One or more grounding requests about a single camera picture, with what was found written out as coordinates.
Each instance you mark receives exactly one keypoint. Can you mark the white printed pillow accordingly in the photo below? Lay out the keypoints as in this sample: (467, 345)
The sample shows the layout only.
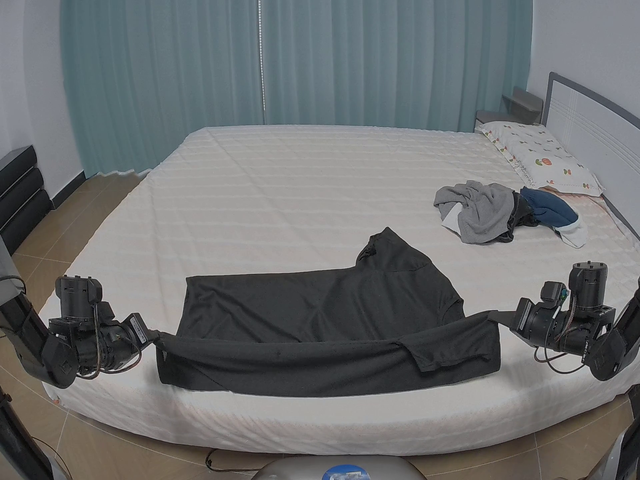
(540, 155)

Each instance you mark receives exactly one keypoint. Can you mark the pile of clothes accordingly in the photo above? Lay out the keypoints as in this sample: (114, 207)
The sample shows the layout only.
(480, 210)

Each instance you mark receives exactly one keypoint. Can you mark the blue-green curtain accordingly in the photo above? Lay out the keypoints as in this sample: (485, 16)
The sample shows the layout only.
(395, 43)
(160, 68)

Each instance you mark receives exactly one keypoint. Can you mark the black T-shirt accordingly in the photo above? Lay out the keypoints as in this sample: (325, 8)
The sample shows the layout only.
(310, 318)

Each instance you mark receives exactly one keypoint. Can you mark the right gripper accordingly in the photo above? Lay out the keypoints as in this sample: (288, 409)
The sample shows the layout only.
(537, 325)

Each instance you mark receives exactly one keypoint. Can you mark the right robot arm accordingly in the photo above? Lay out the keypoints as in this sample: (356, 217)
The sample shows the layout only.
(607, 353)

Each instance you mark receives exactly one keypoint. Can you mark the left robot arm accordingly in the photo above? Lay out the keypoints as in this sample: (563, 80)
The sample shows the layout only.
(30, 330)

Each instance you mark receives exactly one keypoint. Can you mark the bed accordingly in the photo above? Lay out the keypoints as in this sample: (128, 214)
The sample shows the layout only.
(280, 188)

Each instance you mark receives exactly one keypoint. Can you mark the grey bedside table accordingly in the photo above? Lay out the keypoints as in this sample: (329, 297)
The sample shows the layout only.
(520, 103)

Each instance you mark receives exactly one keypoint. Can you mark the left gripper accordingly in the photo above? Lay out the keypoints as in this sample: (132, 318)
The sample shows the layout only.
(122, 340)

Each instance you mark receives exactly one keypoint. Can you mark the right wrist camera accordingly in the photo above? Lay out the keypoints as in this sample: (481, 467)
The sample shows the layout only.
(552, 293)

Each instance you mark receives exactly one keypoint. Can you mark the black chest of drawers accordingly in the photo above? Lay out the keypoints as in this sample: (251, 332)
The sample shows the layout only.
(20, 193)

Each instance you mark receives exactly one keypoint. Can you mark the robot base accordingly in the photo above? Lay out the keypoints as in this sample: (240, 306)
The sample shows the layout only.
(340, 469)

